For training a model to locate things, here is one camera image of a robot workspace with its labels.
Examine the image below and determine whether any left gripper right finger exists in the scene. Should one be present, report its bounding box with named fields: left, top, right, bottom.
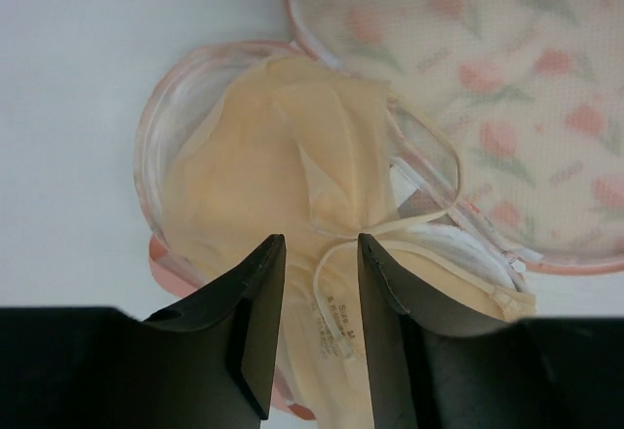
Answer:
left=358, top=234, right=623, bottom=428

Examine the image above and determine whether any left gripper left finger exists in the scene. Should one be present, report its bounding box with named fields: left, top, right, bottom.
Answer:
left=1, top=235, right=286, bottom=428

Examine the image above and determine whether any beige bra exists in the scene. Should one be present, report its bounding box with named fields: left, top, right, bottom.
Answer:
left=163, top=56, right=535, bottom=428

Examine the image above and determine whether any floral mesh laundry bag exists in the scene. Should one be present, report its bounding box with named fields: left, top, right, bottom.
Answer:
left=132, top=0, right=624, bottom=420

